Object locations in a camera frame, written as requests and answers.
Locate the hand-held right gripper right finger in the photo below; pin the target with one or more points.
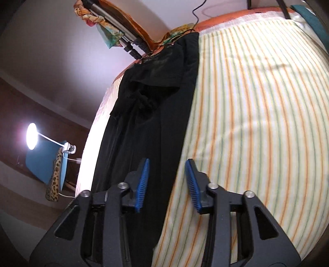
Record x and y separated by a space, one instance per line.
192 184

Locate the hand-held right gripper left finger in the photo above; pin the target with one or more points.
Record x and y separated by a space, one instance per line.
143 184

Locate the black garment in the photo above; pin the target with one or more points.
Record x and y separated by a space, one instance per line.
154 115

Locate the leopard print cloth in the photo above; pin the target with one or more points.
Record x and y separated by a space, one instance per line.
55 177

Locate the yellow striped bed sheet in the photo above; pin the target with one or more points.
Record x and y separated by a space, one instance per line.
257 102

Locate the blue chair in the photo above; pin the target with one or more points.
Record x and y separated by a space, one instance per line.
41 159

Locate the white clip-on disc lamp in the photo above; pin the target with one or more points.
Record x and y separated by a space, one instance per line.
32 136

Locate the folded black metal stand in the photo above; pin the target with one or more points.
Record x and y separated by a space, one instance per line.
123 36

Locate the colourful patterned scarf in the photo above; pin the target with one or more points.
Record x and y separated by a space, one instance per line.
108 36

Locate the green yellow patterned cloth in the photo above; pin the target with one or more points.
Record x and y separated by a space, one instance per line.
177 32

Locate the orange mattress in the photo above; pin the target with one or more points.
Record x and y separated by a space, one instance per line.
213 23

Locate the orange fabric panel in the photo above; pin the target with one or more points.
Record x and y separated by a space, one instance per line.
133 20

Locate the teal garment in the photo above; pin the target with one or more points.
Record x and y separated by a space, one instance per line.
308 20

